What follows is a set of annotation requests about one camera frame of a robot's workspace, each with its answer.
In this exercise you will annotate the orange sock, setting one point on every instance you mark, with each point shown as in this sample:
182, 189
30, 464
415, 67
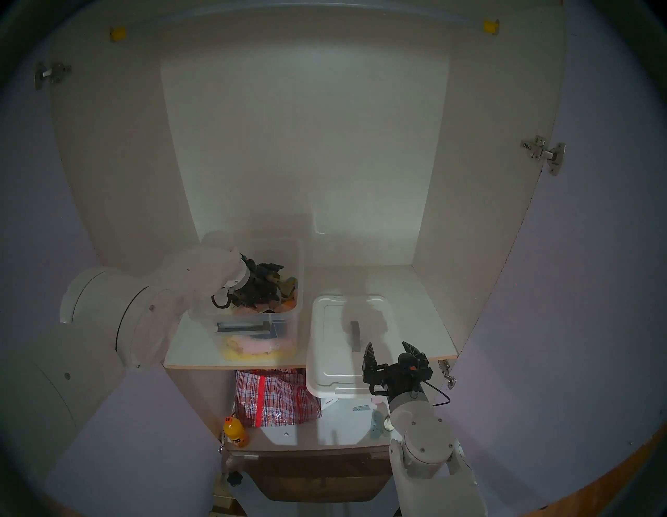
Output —
285, 306

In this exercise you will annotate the white wardrobe cabinet body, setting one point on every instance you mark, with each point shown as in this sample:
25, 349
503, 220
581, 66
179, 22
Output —
302, 130

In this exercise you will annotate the glossy white shelf board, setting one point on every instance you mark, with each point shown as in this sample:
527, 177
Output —
338, 432

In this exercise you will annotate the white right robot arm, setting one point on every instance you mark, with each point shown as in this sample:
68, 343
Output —
427, 443

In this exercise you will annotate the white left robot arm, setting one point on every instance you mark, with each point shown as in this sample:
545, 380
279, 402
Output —
130, 312

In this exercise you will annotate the lavender cabinet door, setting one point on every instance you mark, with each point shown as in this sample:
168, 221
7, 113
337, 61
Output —
41, 182
589, 312

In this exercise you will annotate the teal plastic item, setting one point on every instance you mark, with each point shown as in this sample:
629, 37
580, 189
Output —
376, 423

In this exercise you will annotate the black star knob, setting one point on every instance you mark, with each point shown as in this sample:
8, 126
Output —
235, 479

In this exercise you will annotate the orange juice bottle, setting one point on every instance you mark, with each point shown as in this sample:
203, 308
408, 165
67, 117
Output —
235, 432

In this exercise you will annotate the grey comb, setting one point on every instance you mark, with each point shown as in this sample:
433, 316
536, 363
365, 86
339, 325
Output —
361, 407

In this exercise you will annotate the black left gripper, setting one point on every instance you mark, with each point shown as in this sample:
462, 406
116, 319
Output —
250, 284

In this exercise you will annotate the clear plastic storage bin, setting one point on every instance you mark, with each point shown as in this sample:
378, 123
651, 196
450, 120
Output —
292, 250

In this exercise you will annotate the plain navy sock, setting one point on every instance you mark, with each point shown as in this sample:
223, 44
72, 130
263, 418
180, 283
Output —
271, 270

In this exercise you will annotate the pale pink sock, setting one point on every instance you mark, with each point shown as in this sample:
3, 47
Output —
247, 310

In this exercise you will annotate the pink folded cloth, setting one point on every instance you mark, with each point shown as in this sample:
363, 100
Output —
255, 343

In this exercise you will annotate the brown wooden panel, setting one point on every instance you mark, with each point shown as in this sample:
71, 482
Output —
312, 474

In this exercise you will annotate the yellow rod bracket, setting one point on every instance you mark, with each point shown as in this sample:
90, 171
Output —
118, 34
490, 27

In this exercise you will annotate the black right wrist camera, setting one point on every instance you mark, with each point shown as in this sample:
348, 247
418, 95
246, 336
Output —
409, 366

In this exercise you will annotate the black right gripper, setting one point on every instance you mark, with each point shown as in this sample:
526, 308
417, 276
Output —
388, 379

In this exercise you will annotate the red plaid woven bag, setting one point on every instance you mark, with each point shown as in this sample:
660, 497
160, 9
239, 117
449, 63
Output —
276, 401

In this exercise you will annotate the steel cabinet door hinge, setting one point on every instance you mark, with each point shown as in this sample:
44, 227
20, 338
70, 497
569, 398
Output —
49, 73
447, 372
223, 448
547, 152

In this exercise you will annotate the olive green sock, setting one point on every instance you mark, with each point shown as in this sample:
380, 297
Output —
287, 289

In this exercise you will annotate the yellow folded cloth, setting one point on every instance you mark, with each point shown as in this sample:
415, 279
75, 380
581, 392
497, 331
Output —
260, 354

